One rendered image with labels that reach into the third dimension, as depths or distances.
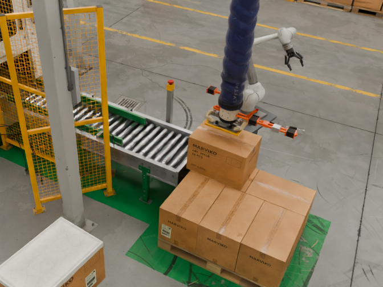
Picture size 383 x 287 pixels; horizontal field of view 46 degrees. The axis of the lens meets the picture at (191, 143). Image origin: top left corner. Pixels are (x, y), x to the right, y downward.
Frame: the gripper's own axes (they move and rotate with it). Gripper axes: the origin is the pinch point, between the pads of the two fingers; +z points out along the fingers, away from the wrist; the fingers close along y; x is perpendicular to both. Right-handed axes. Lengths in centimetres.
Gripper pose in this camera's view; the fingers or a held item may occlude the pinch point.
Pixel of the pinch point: (296, 67)
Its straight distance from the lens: 462.1
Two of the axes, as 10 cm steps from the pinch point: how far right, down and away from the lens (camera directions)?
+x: 5.6, -4.2, 7.2
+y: 7.2, -2.0, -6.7
